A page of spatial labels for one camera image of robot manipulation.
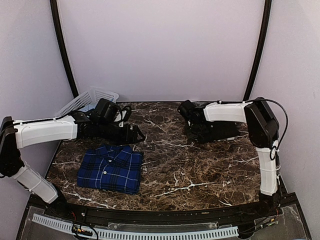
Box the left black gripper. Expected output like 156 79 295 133
97 120 145 146

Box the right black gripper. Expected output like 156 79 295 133
184 121 209 141

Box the black shirt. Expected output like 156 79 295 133
197 121 244 143

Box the blue plaid long sleeve shirt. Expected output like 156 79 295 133
76 144 144 195

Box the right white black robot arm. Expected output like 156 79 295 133
177 97 284 196

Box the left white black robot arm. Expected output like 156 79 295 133
0 98 146 218

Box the light blue shirt in basket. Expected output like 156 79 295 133
79 102 98 113

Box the white plastic mesh basket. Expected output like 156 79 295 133
54 87 119 117

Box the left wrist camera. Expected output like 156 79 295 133
114 105 132 128

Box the white slotted cable duct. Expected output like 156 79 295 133
31 213 239 240

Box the right black frame post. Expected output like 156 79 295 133
242 0 272 101

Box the black frame post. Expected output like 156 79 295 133
242 0 272 101
49 0 79 98

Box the left black frame post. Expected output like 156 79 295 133
49 0 79 98

